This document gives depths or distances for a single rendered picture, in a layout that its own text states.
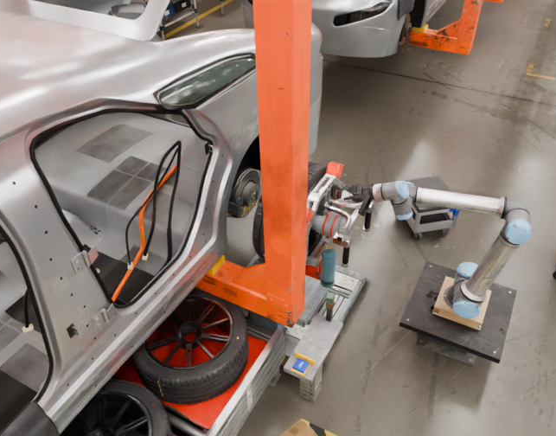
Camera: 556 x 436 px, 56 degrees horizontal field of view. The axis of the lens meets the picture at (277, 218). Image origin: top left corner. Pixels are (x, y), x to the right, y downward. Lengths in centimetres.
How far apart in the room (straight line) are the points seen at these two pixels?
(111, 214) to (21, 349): 88
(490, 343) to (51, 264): 246
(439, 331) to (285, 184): 153
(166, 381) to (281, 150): 138
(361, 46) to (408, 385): 323
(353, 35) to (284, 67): 327
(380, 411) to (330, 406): 30
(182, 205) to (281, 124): 107
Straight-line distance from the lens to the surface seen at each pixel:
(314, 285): 358
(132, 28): 271
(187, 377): 286
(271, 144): 220
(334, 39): 527
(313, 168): 298
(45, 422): 243
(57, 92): 216
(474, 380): 359
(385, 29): 533
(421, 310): 344
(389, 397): 339
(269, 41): 200
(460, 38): 628
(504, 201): 290
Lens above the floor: 287
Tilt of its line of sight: 40 degrees down
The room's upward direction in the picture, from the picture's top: 1 degrees counter-clockwise
